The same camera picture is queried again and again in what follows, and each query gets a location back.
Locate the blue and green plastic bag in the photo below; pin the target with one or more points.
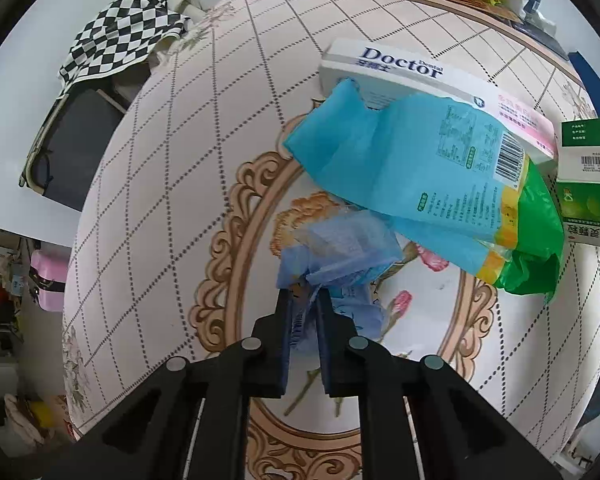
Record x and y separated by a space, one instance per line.
405 170

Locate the black and white checkered cloth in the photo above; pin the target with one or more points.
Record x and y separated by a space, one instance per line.
115 35

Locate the pink case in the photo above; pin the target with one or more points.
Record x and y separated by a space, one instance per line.
50 280

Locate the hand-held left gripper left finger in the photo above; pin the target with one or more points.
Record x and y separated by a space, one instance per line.
282 347

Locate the white and pink toothpaste box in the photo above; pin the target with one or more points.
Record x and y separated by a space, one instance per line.
405 67

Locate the patterned floral tablecloth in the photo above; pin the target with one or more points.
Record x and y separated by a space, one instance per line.
180 210

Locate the blue plastic wrapper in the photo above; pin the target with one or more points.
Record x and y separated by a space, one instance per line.
340 245

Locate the green medicine box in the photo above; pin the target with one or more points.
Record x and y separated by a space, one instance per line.
585 205

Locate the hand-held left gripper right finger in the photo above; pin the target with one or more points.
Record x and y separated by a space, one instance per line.
327 347

